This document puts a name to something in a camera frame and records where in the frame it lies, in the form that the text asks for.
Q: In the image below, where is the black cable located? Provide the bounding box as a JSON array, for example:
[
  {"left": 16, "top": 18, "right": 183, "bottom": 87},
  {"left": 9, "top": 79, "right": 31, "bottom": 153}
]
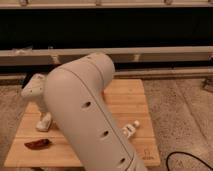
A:
[{"left": 165, "top": 151, "right": 213, "bottom": 171}]

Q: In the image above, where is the small white bottle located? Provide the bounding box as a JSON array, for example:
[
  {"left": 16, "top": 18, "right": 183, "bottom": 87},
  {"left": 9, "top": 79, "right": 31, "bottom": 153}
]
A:
[{"left": 122, "top": 120, "right": 140, "bottom": 138}]

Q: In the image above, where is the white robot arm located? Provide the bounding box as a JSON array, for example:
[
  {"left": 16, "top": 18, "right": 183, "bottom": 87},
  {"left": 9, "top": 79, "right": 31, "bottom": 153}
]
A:
[{"left": 22, "top": 53, "right": 148, "bottom": 171}]

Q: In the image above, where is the black post foot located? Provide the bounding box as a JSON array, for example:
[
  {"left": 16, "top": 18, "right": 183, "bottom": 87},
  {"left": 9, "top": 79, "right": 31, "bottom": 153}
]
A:
[{"left": 22, "top": 72, "right": 35, "bottom": 89}]

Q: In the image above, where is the grey metal rail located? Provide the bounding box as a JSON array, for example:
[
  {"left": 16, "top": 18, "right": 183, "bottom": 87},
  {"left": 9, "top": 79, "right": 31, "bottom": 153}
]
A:
[{"left": 0, "top": 46, "right": 213, "bottom": 66}]

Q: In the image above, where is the dark red chili pepper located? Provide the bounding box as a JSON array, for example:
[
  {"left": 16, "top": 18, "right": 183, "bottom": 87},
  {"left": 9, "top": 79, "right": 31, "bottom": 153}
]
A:
[{"left": 25, "top": 139, "right": 52, "bottom": 150}]

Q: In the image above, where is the white sponge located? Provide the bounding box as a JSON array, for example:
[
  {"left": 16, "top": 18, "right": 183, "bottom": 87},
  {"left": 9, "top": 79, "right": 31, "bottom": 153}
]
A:
[{"left": 36, "top": 113, "right": 52, "bottom": 132}]

